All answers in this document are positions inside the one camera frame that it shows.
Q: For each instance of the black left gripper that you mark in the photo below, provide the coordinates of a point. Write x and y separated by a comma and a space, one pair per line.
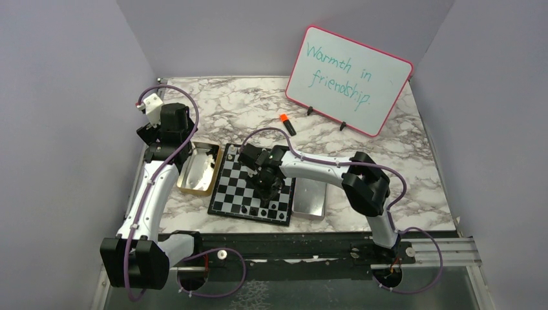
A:
150, 134

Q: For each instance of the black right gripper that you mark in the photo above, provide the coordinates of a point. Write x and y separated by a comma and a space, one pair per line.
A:
265, 195

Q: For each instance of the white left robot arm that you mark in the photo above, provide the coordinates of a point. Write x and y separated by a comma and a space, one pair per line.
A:
135, 258

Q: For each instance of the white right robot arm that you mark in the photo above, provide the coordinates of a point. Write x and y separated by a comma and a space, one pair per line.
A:
364, 182

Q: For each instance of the black white chess board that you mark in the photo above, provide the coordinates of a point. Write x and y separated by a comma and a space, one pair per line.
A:
231, 192

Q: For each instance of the black chess pieces pile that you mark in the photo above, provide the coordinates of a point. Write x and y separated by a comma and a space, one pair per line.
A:
211, 156

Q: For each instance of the orange black highlighter marker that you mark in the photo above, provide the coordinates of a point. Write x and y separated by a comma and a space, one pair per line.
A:
288, 125

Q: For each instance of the silver tin lid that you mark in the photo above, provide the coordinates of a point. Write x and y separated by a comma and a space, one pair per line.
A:
309, 201

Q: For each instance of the gold tin box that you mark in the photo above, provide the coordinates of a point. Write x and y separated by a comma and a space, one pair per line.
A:
196, 178

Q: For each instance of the pink framed whiteboard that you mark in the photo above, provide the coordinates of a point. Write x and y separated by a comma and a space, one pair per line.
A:
347, 81

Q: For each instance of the aluminium side rail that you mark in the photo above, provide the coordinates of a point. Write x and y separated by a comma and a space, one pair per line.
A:
139, 170

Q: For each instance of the black mounting base rail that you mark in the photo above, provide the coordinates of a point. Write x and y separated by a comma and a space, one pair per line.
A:
281, 256

